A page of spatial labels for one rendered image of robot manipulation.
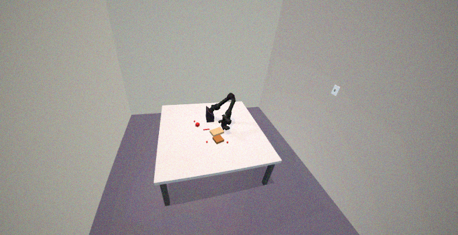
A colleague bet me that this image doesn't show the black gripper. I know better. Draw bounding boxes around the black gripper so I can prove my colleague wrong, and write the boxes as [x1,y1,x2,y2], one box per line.
[218,120,230,130]

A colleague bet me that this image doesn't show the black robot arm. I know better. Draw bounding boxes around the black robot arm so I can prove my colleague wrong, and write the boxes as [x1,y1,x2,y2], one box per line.
[208,93,236,125]

